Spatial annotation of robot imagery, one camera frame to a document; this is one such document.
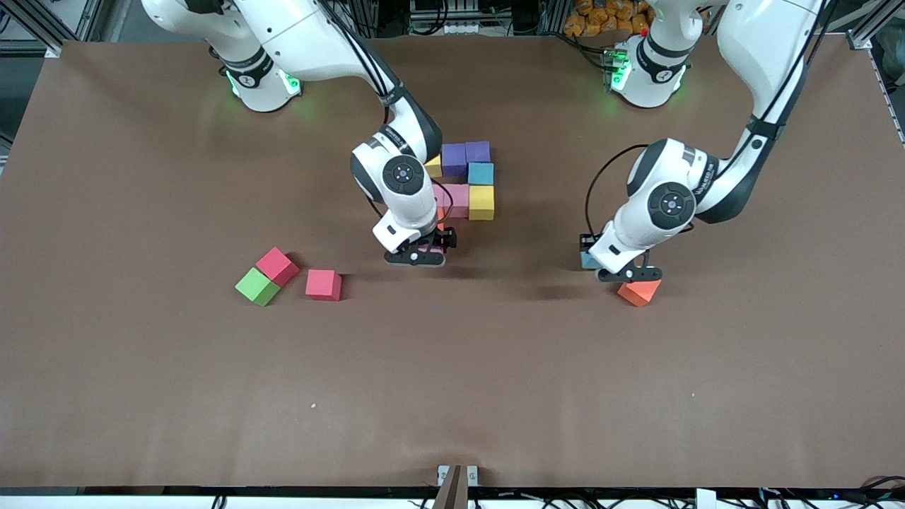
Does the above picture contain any red foam block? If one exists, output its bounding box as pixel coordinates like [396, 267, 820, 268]
[255, 247, 300, 287]
[305, 269, 343, 302]

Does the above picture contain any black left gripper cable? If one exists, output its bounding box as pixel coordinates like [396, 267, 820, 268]
[584, 144, 648, 238]

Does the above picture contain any bag of orange items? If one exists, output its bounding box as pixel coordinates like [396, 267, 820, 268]
[564, 0, 655, 37]

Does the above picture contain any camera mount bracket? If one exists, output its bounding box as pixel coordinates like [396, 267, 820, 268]
[437, 464, 480, 509]

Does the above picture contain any aluminium frame profile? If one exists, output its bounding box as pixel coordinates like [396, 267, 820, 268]
[0, 0, 107, 59]
[845, 0, 905, 50]

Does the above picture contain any green foam block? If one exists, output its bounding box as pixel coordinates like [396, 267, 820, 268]
[235, 267, 281, 308]

